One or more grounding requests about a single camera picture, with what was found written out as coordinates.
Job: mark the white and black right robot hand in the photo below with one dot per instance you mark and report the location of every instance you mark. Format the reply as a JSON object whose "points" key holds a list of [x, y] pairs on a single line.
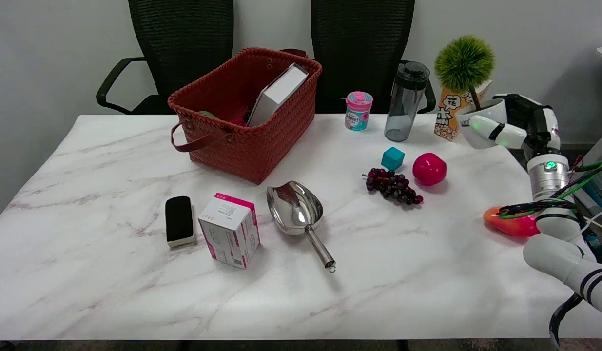
{"points": [[534, 122]]}

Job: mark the green ball plant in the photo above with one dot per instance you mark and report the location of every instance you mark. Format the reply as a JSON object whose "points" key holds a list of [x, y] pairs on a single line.
{"points": [[464, 63]]}

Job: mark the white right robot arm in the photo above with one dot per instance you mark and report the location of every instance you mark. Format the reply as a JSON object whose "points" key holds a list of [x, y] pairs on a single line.
{"points": [[554, 243]]}

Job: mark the blue storage box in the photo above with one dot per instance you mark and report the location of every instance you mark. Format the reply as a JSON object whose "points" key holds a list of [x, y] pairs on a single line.
{"points": [[600, 192]]}

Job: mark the red woven basket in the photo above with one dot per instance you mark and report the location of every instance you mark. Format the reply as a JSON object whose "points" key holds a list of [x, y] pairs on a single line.
{"points": [[247, 146]]}

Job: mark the orange popcorn box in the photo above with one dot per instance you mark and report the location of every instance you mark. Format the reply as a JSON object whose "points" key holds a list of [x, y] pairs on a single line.
{"points": [[446, 119]]}

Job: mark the red orange toy fruit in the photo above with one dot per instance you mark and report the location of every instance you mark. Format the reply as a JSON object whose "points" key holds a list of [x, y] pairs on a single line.
{"points": [[513, 226]]}

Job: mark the magenta toy apple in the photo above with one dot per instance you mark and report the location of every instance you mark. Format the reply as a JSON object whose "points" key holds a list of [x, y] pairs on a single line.
{"points": [[429, 169]]}

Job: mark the grey transparent water bottle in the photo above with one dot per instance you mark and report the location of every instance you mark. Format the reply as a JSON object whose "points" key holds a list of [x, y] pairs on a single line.
{"points": [[403, 107]]}

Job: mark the teal cube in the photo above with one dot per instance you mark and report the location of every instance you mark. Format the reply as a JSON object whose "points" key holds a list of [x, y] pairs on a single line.
{"points": [[393, 159]]}

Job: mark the dark purple toy grapes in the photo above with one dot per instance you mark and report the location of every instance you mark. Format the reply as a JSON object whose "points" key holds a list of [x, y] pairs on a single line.
{"points": [[393, 186]]}

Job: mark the pink lidded teal cup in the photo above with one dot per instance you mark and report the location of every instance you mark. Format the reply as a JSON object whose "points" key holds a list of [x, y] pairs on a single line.
{"points": [[358, 112]]}

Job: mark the black mesh office chair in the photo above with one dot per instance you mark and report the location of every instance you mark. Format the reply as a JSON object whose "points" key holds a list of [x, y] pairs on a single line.
{"points": [[181, 39], [361, 44]]}

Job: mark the silver metal scoop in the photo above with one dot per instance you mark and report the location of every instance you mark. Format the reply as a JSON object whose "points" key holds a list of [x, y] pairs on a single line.
{"points": [[293, 207]]}

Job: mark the grey white box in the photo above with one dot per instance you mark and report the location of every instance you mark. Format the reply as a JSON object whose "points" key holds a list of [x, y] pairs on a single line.
{"points": [[276, 95]]}

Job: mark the small pink item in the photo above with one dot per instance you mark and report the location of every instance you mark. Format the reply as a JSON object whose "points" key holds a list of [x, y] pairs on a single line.
{"points": [[238, 122]]}

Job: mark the pink and white carton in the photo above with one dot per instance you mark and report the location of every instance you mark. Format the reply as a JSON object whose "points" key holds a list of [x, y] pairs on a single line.
{"points": [[227, 229]]}

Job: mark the small green item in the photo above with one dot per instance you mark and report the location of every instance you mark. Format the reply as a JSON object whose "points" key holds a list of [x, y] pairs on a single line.
{"points": [[208, 114]]}

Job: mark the black whiteboard eraser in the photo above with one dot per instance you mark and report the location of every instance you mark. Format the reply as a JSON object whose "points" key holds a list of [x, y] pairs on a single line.
{"points": [[179, 219]]}

